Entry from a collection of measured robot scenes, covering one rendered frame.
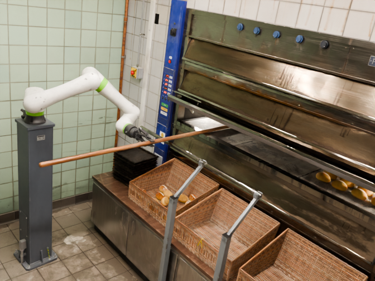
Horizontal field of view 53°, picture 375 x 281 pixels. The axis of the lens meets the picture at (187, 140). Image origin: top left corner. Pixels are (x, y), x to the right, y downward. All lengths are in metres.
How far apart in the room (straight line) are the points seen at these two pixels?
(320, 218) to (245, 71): 1.09
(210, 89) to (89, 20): 1.32
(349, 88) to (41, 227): 2.44
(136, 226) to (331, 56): 1.85
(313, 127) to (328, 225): 0.61
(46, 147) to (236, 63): 1.51
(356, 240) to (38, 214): 2.25
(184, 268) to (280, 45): 1.61
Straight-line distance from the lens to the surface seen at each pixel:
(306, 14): 2.44
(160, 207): 2.84
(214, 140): 2.94
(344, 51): 2.33
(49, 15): 3.45
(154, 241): 2.89
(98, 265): 3.38
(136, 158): 3.27
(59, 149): 3.80
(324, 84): 2.37
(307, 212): 2.57
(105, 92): 2.81
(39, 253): 3.38
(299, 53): 2.46
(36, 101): 2.64
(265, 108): 2.60
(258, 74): 2.60
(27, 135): 2.85
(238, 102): 2.74
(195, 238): 2.58
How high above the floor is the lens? 2.19
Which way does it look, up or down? 21 degrees down
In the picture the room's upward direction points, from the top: 9 degrees clockwise
